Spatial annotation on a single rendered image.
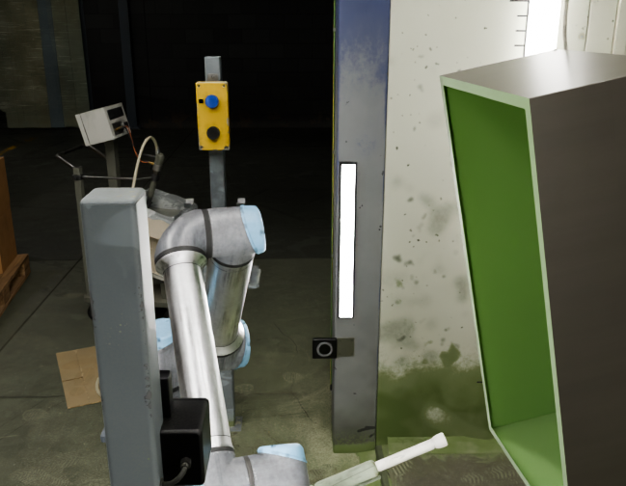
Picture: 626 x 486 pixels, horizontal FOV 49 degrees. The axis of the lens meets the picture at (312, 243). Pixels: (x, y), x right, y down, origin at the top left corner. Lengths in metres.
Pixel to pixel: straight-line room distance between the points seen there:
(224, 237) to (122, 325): 0.93
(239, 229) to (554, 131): 0.71
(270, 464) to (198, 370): 0.23
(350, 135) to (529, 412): 1.15
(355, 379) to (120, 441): 2.23
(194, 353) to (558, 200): 0.83
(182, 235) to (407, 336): 1.49
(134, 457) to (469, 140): 1.56
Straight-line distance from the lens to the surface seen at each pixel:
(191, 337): 1.46
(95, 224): 0.64
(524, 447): 2.41
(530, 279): 2.29
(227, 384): 3.16
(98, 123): 4.31
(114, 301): 0.66
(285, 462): 1.38
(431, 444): 1.70
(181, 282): 1.51
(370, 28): 2.54
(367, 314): 2.78
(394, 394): 2.97
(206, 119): 2.72
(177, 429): 0.75
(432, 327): 2.85
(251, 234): 1.59
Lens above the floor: 1.80
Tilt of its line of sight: 18 degrees down
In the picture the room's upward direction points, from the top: straight up
